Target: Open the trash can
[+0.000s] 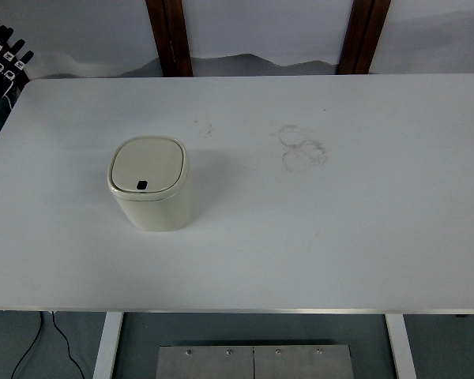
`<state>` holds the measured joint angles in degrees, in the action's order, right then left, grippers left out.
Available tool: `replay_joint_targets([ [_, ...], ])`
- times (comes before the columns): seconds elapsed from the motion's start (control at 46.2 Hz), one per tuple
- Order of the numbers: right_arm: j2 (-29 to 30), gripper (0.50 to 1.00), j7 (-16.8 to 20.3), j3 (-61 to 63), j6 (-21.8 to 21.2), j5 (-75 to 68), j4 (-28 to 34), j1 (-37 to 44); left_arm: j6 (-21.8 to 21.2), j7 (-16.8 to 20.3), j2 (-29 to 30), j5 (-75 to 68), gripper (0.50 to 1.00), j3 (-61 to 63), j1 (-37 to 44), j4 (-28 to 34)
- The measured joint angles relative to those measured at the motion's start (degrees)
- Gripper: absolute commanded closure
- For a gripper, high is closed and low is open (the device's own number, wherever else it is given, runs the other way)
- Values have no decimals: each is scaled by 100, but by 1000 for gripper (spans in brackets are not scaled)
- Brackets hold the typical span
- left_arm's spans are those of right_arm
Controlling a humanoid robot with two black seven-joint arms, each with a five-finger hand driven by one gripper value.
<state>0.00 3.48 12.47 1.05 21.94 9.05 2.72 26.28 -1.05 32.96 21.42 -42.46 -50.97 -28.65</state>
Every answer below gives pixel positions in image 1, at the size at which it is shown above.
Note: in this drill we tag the cream lidded trash can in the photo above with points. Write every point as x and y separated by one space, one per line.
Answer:
149 177

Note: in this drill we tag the left white table leg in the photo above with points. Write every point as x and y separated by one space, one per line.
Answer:
109 343

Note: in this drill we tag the white table leg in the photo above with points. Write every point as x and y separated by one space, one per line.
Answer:
400 346
109 343

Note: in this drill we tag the right white table leg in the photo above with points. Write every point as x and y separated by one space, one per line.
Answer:
400 346

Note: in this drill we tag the left dark wooden frame post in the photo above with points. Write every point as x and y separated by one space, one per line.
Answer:
169 31

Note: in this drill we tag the dark wooden frame post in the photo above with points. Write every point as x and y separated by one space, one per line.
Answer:
366 21
169 31

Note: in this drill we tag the right dark wooden frame post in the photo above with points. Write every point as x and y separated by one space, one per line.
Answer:
366 21

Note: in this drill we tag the grey metal base plate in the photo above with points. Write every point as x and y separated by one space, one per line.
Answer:
266 361

